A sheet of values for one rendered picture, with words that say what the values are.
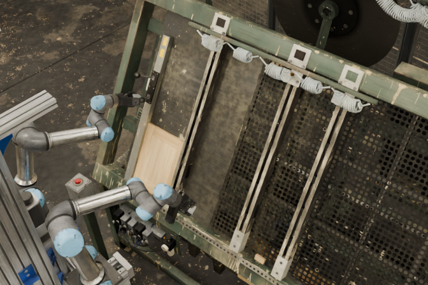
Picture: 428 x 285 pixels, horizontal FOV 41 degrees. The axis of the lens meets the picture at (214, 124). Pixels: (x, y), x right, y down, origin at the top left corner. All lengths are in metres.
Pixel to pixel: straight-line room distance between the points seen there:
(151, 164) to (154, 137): 0.17
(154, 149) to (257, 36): 1.01
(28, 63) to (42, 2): 1.17
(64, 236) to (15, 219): 0.30
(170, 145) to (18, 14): 4.08
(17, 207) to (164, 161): 1.08
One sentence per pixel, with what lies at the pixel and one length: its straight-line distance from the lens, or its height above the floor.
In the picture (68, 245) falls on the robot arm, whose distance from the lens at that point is 2.48.
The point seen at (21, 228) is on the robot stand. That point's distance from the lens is 2.73.
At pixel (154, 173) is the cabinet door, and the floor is 1.00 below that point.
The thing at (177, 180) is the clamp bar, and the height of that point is 1.06.
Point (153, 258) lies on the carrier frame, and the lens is 4.11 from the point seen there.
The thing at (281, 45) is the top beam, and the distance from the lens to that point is 2.85.
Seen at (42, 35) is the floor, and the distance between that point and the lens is 6.66.
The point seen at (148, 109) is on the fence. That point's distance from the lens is 3.42.
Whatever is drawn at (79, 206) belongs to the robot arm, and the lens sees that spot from 2.59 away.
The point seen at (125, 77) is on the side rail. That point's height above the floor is 1.41.
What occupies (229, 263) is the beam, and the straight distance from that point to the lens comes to 3.27.
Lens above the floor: 3.61
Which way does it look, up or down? 44 degrees down
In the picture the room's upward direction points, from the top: 4 degrees counter-clockwise
